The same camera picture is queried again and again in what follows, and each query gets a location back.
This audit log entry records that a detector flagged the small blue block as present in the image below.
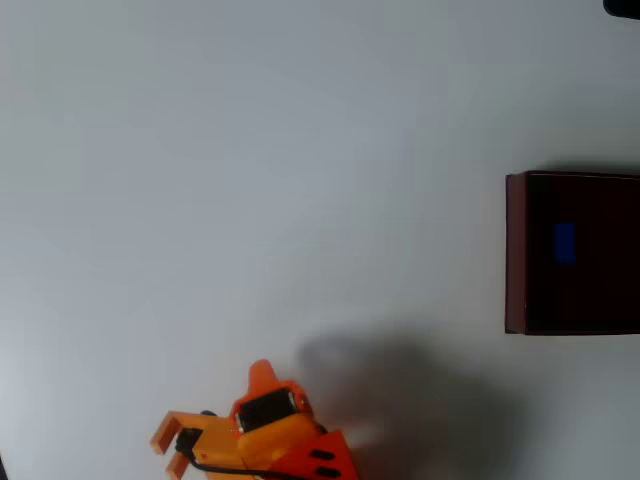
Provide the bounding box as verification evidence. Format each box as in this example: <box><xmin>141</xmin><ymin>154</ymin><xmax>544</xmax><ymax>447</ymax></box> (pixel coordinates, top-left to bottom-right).
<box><xmin>554</xmin><ymin>221</ymin><xmax>577</xmax><ymax>267</ymax></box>

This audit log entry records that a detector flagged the dark red box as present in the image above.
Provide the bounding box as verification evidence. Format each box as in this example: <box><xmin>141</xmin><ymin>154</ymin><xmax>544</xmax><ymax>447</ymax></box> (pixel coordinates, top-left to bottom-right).
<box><xmin>504</xmin><ymin>169</ymin><xmax>640</xmax><ymax>337</ymax></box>

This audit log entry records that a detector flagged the small black camera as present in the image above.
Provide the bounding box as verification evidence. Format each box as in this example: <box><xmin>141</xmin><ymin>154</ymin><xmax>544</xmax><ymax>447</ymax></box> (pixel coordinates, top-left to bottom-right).
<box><xmin>175</xmin><ymin>427</ymin><xmax>201</xmax><ymax>455</ymax></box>

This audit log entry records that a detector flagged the orange camera mount bracket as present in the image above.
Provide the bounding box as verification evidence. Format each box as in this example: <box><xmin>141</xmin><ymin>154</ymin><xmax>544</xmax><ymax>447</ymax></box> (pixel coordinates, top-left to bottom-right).
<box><xmin>149</xmin><ymin>409</ymin><xmax>207</xmax><ymax>477</ymax></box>

